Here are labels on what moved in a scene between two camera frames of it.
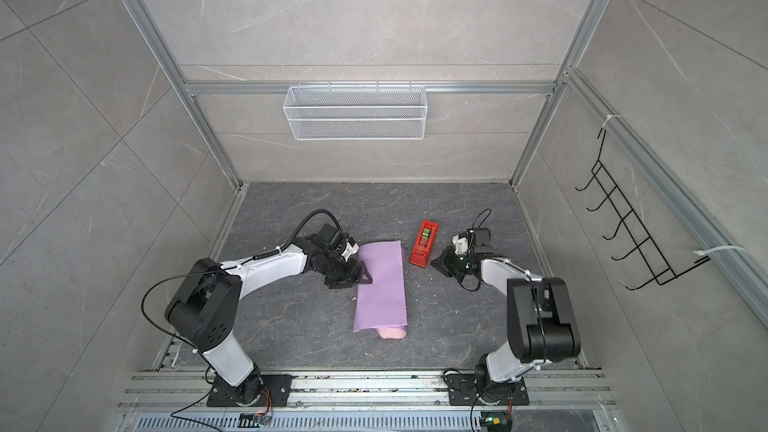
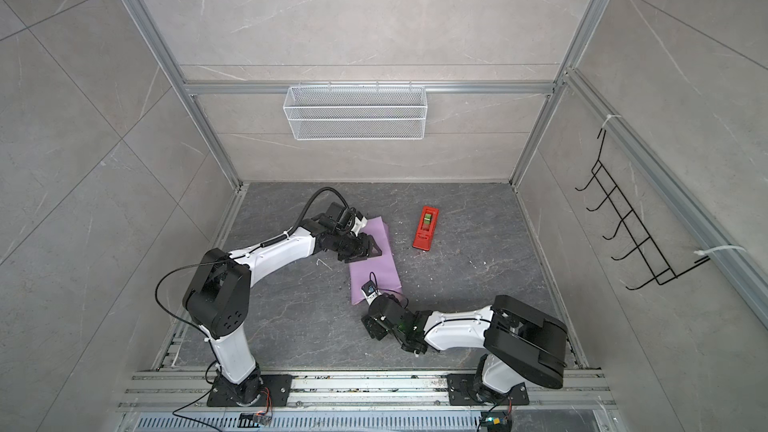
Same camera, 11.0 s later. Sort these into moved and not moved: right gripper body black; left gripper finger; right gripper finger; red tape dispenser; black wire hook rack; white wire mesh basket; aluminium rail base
Moved: right gripper body black; left gripper finger; right gripper finger; red tape dispenser
Not moved: black wire hook rack; aluminium rail base; white wire mesh basket
